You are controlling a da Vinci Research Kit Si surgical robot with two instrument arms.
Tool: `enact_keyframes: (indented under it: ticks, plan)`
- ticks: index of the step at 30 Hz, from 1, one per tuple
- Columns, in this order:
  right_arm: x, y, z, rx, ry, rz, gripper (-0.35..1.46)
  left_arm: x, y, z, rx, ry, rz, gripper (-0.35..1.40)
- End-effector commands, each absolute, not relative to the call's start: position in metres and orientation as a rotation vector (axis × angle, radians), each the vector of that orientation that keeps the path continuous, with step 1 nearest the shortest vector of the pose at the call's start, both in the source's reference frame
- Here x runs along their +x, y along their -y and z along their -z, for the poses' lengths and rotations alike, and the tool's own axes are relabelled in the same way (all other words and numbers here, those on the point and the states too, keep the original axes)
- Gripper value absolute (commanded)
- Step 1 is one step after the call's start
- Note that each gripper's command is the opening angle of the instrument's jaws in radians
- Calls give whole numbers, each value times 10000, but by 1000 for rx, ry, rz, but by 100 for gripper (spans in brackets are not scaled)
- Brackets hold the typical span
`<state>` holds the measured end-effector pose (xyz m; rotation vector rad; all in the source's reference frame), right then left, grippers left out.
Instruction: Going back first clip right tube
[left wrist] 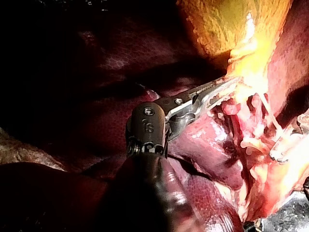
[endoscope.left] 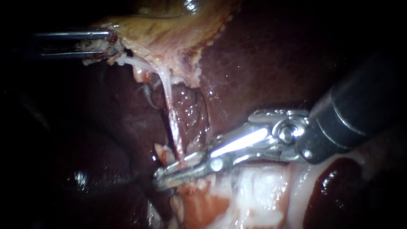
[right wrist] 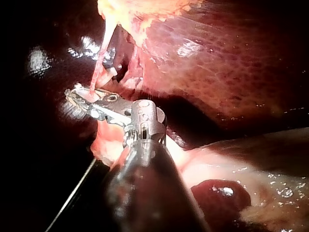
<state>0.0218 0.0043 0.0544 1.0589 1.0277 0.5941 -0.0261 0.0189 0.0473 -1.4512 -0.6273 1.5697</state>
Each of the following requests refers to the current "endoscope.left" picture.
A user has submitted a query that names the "right arm instrument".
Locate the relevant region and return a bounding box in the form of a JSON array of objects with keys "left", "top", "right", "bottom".
[{"left": 206, "top": 109, "right": 310, "bottom": 174}]

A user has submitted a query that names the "left arm instrument jaw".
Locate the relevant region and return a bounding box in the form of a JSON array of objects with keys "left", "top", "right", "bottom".
[
  {"left": 39, "top": 50, "right": 112, "bottom": 61},
  {"left": 33, "top": 29, "right": 119, "bottom": 45}
]

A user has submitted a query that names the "right arm instrument jaw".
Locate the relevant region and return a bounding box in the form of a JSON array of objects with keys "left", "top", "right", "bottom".
[
  {"left": 154, "top": 168, "right": 220, "bottom": 191},
  {"left": 153, "top": 151, "right": 213, "bottom": 179}
]

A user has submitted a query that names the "gallbladder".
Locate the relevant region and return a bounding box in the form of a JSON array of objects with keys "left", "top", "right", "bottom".
[{"left": 81, "top": 0, "right": 244, "bottom": 90}]

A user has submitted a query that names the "thin tube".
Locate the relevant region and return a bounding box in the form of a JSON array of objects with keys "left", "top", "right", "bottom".
[{"left": 116, "top": 56, "right": 187, "bottom": 167}]

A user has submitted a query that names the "pale fatty tissue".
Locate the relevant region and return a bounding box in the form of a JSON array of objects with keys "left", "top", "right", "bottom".
[
  {"left": 153, "top": 142, "right": 176, "bottom": 167},
  {"left": 168, "top": 152, "right": 366, "bottom": 229}
]

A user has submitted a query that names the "dark red liver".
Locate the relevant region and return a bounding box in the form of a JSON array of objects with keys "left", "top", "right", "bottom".
[{"left": 41, "top": 0, "right": 407, "bottom": 229}]

